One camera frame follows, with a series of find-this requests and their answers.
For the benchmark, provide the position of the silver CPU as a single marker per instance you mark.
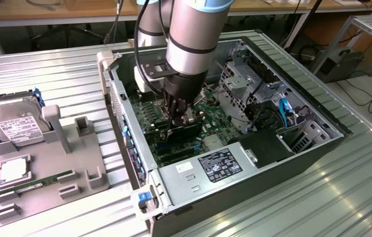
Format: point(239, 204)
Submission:
point(14, 170)

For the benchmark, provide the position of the black open PC case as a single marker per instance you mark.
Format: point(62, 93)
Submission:
point(270, 177)

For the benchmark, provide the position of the green motherboard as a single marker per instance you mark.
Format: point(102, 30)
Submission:
point(214, 121)

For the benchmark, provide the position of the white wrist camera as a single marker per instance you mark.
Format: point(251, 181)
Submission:
point(143, 84)

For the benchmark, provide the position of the metal disk bay cage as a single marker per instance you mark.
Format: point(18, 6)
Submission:
point(237, 81)

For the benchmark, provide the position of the grey parts rack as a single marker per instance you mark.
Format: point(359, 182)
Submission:
point(59, 160)

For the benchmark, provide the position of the grey power supply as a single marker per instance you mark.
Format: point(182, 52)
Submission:
point(185, 184)

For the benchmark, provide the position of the metal socket cover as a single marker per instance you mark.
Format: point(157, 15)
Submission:
point(202, 96)

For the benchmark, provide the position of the wooden desk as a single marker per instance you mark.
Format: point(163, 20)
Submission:
point(254, 6)

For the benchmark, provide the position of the black graphics card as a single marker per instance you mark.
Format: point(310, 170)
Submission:
point(185, 133)

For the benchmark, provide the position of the black chair base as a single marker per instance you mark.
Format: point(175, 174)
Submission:
point(69, 30)

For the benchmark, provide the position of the blue case latch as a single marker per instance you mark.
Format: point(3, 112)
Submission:
point(142, 197)

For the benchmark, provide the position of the CPU socket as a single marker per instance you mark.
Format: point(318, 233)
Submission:
point(158, 108)

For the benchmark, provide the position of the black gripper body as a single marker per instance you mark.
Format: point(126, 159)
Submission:
point(185, 86)

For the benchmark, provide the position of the black plastic shroud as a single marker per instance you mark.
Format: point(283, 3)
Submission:
point(263, 148)

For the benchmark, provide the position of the silver chipset heatsink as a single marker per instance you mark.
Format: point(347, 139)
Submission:
point(214, 143)

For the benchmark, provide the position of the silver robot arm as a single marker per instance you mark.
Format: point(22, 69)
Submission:
point(191, 37)

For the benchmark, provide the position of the silver hard disk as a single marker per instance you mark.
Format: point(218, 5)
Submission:
point(10, 123)

